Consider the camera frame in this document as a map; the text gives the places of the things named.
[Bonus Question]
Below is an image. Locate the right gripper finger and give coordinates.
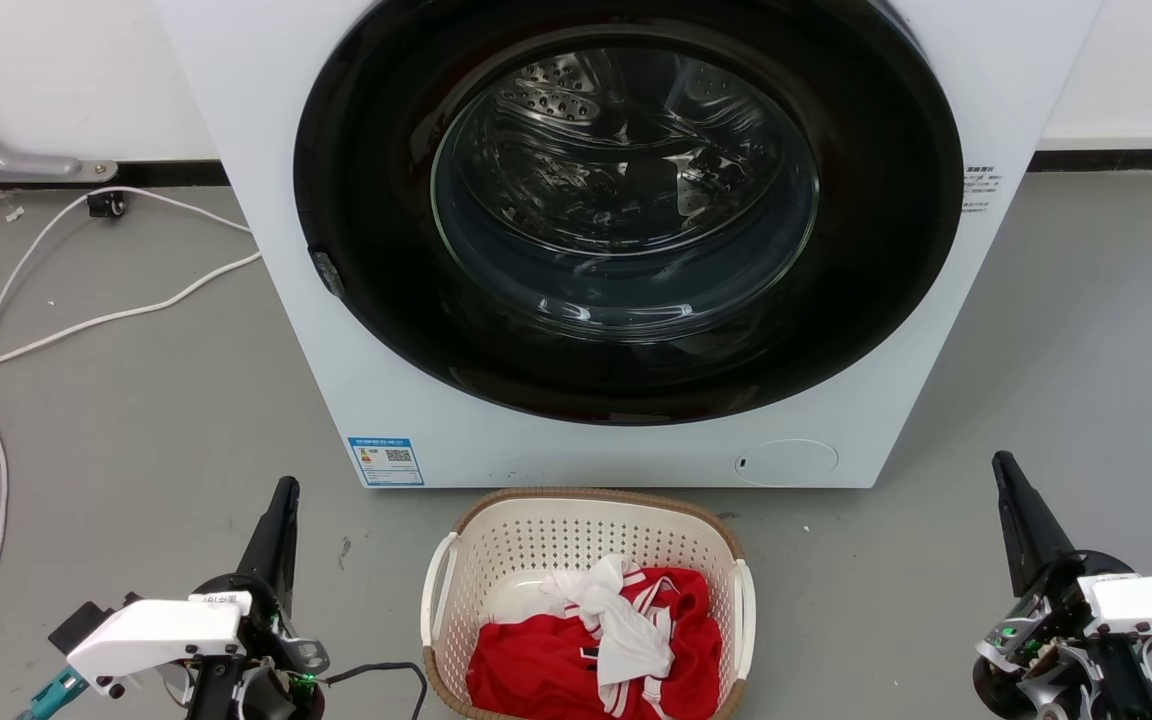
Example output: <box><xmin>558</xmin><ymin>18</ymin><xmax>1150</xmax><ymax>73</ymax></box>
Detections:
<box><xmin>1001</xmin><ymin>450</ymin><xmax>1078</xmax><ymax>574</ymax></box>
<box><xmin>992</xmin><ymin>450</ymin><xmax>1047</xmax><ymax>599</ymax></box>

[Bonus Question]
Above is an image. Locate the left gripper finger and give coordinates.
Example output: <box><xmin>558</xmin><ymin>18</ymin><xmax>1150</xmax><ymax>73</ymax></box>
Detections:
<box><xmin>270</xmin><ymin>478</ymin><xmax>300</xmax><ymax>613</ymax></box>
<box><xmin>235</xmin><ymin>477</ymin><xmax>289</xmax><ymax>593</ymax></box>

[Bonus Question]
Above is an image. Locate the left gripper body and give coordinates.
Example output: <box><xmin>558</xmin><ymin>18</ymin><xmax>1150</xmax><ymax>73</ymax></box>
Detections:
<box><xmin>191</xmin><ymin>573</ymin><xmax>330</xmax><ymax>720</ymax></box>

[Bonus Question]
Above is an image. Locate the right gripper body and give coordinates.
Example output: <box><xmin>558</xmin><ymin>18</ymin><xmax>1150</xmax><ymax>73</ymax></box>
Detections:
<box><xmin>971</xmin><ymin>550</ymin><xmax>1137</xmax><ymax>720</ymax></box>

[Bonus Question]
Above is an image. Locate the cream plastic laundry basket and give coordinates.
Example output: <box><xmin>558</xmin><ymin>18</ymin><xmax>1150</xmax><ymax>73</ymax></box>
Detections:
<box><xmin>420</xmin><ymin>488</ymin><xmax>757</xmax><ymax>720</ymax></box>

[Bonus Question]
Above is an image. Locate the blue energy label sticker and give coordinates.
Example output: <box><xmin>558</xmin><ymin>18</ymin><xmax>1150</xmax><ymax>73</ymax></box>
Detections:
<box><xmin>348</xmin><ymin>436</ymin><xmax>426</xmax><ymax>488</ymax></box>

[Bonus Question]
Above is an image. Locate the round white filter cover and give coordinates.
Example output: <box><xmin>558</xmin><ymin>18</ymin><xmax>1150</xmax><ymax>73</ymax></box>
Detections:
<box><xmin>734</xmin><ymin>438</ymin><xmax>840</xmax><ymax>488</ymax></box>

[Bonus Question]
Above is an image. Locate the white front-load washing machine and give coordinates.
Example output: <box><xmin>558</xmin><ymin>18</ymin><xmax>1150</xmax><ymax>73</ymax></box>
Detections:
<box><xmin>154</xmin><ymin>0</ymin><xmax>1105</xmax><ymax>491</ymax></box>

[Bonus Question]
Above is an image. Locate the red jersey garment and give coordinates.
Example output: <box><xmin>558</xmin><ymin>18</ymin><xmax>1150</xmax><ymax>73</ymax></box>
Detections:
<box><xmin>466</xmin><ymin>567</ymin><xmax>724</xmax><ymax>720</ymax></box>

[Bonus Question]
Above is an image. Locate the small printed text sticker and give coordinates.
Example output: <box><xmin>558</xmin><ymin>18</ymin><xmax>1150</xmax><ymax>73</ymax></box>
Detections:
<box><xmin>962</xmin><ymin>165</ymin><xmax>1001</xmax><ymax>214</ymax></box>

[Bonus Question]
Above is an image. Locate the white cloth garment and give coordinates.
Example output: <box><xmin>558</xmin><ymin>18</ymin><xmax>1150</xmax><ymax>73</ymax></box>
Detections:
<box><xmin>539</xmin><ymin>555</ymin><xmax>677</xmax><ymax>713</ymax></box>

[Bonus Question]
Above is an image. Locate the black round glass washer door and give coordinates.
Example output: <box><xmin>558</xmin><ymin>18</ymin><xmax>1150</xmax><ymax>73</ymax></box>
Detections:
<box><xmin>293</xmin><ymin>0</ymin><xmax>965</xmax><ymax>427</ymax></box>

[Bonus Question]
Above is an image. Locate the steel washer drum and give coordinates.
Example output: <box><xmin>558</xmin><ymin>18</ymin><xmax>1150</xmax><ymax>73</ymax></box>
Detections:
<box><xmin>433</xmin><ymin>45</ymin><xmax>820</xmax><ymax>343</ymax></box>

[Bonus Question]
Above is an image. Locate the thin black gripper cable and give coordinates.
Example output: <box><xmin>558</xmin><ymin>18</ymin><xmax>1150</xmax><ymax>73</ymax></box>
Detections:
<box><xmin>321</xmin><ymin>661</ymin><xmax>429</xmax><ymax>720</ymax></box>

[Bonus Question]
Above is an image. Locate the teal cable connector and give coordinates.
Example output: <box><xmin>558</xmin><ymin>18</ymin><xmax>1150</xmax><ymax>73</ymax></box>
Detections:
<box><xmin>16</xmin><ymin>667</ymin><xmax>89</xmax><ymax>720</ymax></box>

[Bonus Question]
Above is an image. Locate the white floor cable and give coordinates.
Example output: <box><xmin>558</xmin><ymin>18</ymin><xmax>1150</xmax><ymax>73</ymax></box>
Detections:
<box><xmin>0</xmin><ymin>250</ymin><xmax>264</xmax><ymax>385</ymax></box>
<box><xmin>0</xmin><ymin>186</ymin><xmax>253</xmax><ymax>717</ymax></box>

